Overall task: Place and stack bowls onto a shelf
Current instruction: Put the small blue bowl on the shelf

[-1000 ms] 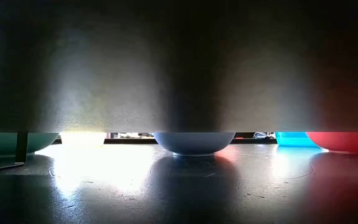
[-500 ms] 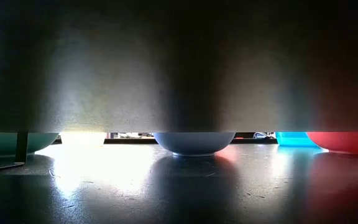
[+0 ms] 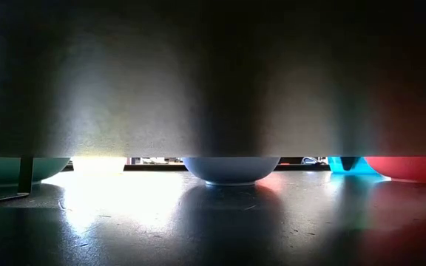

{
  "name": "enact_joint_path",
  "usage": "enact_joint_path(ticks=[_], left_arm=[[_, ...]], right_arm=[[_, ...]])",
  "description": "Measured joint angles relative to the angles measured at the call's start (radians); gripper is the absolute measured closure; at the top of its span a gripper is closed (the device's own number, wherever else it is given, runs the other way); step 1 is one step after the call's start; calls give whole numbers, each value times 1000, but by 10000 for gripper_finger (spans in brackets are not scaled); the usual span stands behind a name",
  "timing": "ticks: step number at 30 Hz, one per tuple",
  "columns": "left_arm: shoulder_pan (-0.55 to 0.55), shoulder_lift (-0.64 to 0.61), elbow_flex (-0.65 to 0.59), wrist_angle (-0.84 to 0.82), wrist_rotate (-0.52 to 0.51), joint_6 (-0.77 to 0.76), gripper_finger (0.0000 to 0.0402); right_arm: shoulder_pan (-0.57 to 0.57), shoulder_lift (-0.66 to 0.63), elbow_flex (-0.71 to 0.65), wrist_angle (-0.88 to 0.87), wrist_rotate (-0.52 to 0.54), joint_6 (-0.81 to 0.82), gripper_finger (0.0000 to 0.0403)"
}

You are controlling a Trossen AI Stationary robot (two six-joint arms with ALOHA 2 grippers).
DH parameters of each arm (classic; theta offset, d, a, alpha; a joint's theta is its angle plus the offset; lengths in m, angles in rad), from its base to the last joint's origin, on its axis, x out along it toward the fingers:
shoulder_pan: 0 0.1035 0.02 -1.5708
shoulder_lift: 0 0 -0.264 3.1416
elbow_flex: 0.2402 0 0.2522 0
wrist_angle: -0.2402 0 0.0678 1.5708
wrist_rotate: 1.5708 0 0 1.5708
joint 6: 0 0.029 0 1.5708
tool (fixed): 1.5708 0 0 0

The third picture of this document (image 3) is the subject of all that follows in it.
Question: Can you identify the blue-grey ceramic bowl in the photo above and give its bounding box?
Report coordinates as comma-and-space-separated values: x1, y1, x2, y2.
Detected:
181, 157, 281, 187

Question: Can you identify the small blue plastic bowl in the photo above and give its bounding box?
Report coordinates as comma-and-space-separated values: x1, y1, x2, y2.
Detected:
327, 156, 379, 175

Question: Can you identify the red ceramic bowl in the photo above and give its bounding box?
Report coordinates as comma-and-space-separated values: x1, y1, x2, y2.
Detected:
364, 156, 426, 185

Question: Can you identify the wooden shelf board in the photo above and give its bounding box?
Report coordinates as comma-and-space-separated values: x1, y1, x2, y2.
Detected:
0, 0, 426, 158

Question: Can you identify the black shelf leg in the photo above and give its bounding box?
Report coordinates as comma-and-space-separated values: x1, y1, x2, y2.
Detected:
17, 157, 36, 195

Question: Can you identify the black aluminium table frame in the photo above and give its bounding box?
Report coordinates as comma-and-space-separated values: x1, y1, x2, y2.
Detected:
63, 163, 331, 172

